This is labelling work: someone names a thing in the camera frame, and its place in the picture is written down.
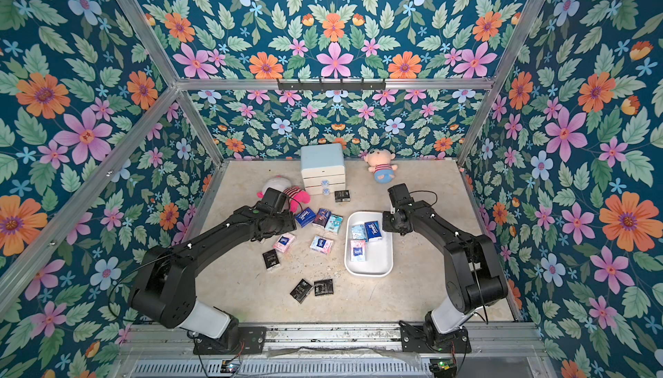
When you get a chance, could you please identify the pink tissue pack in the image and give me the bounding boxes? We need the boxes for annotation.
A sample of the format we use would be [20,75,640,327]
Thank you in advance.
[273,233,296,254]

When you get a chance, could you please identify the dark blue tissue pack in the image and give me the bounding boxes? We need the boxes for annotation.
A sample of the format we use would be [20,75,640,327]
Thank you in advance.
[364,221,383,242]

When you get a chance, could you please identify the white oval storage tray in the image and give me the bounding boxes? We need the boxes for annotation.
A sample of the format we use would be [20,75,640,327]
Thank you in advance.
[345,211,394,278]

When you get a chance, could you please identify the light blue tissue pack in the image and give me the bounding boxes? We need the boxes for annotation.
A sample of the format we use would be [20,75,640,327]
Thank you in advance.
[350,224,369,242]

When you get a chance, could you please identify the white blue tissue pack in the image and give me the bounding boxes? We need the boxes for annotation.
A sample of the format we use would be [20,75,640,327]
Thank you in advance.
[310,236,334,255]

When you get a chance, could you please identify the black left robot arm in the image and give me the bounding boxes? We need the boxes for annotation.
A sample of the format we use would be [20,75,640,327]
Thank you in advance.
[128,188,296,340]

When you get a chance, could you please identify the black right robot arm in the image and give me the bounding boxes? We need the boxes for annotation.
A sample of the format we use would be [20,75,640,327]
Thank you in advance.
[383,184,509,343]

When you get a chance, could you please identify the white pink plush toy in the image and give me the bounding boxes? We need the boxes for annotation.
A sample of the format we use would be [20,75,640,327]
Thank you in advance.
[257,176,311,214]

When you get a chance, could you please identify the black packet mid left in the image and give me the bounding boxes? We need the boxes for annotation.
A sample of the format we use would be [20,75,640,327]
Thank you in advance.
[262,249,281,271]

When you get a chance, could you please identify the dark purple packet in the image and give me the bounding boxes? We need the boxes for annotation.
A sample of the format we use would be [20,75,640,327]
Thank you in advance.
[313,208,332,228]

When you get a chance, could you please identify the teal tissue pack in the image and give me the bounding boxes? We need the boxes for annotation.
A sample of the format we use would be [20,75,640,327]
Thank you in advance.
[325,214,344,234]

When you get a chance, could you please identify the black packet near cabinet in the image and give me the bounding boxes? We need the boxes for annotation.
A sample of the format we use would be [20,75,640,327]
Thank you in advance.
[334,190,350,203]

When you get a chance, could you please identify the small blue-top drawer cabinet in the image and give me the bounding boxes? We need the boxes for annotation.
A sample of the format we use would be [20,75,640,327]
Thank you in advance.
[300,143,346,196]

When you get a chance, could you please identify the black packet front left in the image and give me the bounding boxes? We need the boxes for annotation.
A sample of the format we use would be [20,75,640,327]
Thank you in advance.
[290,279,314,304]

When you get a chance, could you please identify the black packet front right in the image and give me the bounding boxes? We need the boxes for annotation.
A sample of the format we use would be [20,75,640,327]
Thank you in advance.
[314,279,334,297]

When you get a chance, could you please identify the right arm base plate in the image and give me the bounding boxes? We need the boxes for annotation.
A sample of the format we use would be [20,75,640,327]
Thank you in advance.
[398,320,471,355]

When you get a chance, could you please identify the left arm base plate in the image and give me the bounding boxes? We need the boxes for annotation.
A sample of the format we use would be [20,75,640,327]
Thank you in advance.
[193,325,267,356]

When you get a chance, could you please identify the black hook rail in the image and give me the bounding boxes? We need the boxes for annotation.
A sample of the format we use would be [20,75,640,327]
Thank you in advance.
[276,78,387,92]

